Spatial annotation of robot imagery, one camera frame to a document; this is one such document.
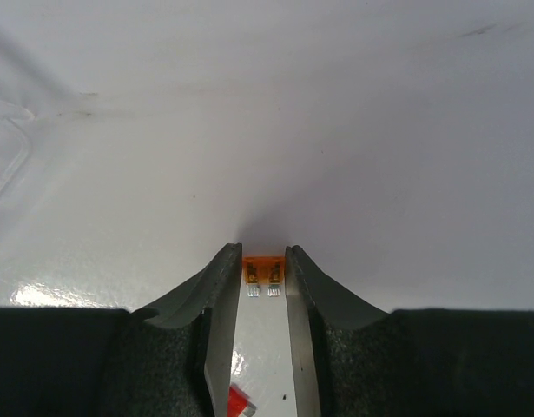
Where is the clear fuse box cover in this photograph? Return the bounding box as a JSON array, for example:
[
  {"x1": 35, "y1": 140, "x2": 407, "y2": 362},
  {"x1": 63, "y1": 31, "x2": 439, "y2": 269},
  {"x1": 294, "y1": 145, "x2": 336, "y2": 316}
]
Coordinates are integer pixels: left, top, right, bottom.
[{"x1": 0, "y1": 99, "x2": 35, "y2": 195}]

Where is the orange blade fuse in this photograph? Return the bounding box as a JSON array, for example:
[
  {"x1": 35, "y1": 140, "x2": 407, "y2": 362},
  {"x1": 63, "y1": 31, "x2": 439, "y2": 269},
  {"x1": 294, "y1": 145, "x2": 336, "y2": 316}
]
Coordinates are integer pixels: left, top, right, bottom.
[{"x1": 242, "y1": 256, "x2": 286, "y2": 298}]

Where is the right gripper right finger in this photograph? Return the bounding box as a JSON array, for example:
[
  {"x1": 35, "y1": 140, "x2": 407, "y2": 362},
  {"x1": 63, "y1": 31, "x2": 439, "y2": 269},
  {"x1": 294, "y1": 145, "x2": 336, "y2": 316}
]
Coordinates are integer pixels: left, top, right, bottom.
[{"x1": 285, "y1": 246, "x2": 405, "y2": 416}]

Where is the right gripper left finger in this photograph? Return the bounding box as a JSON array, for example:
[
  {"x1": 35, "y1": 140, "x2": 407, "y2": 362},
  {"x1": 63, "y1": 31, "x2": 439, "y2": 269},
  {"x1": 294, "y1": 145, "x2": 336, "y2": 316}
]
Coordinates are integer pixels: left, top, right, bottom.
[{"x1": 105, "y1": 243, "x2": 242, "y2": 416}]

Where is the red blade fuse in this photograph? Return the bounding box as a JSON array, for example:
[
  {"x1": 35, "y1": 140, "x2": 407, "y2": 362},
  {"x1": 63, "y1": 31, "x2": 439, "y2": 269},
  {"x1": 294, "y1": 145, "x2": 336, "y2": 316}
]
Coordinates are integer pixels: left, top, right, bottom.
[{"x1": 227, "y1": 386, "x2": 257, "y2": 417}]

